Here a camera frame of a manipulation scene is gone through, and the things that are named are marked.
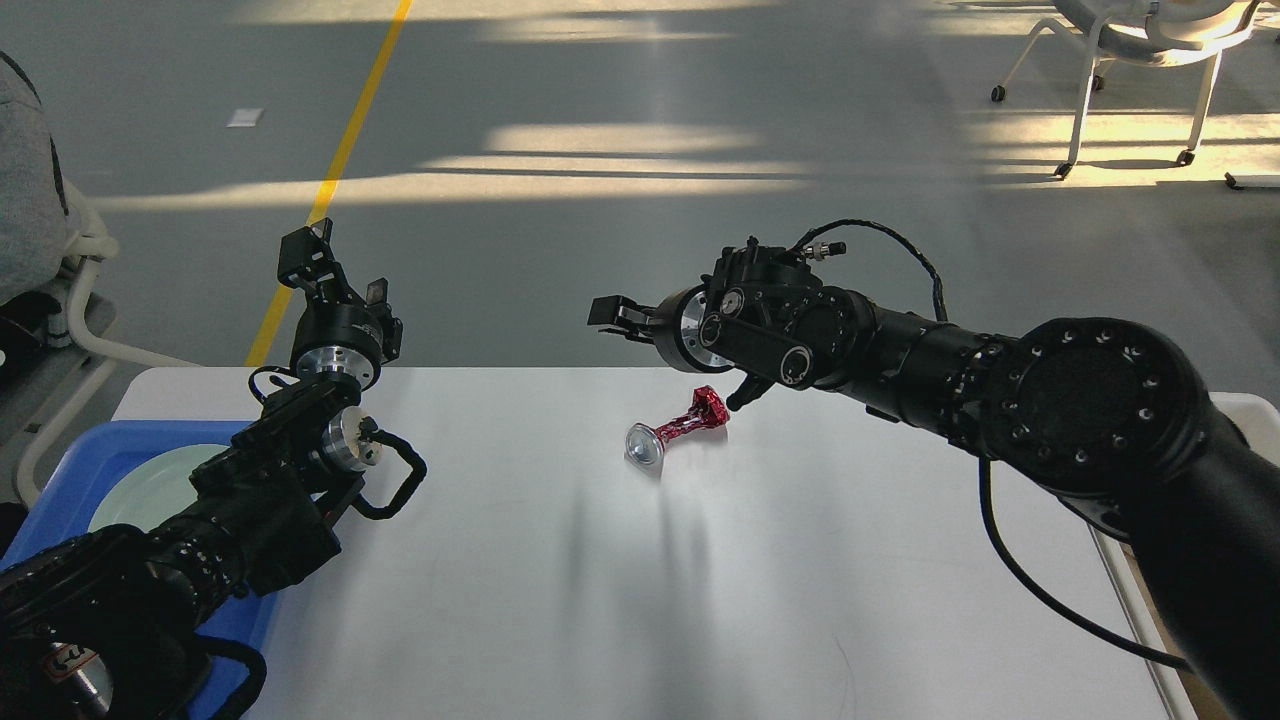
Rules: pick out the white chair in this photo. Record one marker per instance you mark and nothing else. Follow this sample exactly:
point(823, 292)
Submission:
point(56, 355)
point(1151, 34)

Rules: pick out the crushed red soda can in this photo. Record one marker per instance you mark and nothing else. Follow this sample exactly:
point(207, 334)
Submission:
point(646, 446)

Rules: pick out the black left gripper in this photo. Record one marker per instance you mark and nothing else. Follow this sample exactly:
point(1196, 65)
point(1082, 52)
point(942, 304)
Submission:
point(333, 335)

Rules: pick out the white plastic bin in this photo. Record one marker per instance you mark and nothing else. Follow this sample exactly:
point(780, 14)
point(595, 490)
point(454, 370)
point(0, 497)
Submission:
point(1183, 696)

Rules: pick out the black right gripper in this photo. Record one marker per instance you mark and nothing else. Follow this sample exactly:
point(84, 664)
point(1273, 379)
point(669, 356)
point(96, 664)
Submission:
point(673, 326)

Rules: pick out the white chair top right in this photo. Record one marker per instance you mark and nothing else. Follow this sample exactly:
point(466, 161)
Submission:
point(1151, 34)

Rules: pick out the white chair left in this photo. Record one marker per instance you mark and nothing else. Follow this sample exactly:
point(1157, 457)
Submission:
point(56, 355)

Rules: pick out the light green plate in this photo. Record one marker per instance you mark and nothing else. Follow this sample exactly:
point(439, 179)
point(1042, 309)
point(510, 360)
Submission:
point(155, 491)

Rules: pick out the blue plastic tray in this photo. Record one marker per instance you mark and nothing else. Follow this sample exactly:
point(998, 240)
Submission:
point(93, 465)

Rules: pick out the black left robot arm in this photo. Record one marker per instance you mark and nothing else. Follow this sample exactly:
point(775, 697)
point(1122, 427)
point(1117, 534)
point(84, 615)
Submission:
point(108, 625)

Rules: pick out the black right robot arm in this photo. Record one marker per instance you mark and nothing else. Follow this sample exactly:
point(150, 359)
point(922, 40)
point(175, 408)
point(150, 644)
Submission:
point(1108, 416)

